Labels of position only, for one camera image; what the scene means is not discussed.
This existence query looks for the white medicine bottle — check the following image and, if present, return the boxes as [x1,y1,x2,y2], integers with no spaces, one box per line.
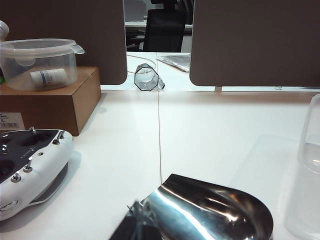
[29,68,68,88]

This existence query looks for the silver cylindrical object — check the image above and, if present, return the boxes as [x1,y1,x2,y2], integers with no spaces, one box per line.
[0,21,11,41]

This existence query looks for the white RC remote controller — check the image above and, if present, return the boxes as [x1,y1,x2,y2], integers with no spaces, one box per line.
[0,126,75,222]

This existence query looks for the brown fabric desk partition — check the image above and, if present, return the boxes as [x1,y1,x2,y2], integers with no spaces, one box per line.
[0,0,129,86]
[189,0,320,88]

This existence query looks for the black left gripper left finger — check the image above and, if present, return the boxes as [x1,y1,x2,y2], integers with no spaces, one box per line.
[109,199,146,240]

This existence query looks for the white cable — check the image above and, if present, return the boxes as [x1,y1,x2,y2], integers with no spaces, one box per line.
[126,54,158,75]

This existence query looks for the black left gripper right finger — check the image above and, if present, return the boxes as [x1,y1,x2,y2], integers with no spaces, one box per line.
[140,212,165,240]

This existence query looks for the transparent rectangular plastic container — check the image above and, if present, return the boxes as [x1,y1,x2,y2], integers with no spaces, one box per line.
[283,93,320,240]

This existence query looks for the octagonal glass cup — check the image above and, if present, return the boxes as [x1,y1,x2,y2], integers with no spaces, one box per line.
[134,63,166,92]

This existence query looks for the brown cardboard box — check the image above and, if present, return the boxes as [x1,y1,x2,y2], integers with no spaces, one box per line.
[0,66,102,137]

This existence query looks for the round lidded plastic container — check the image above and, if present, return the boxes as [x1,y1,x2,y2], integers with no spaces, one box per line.
[0,38,86,91]

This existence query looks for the black office chair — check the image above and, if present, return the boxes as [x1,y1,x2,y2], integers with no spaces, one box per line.
[142,0,188,53]

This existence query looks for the silver foil bag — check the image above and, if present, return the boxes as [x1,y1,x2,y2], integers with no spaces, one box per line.
[156,53,191,73]

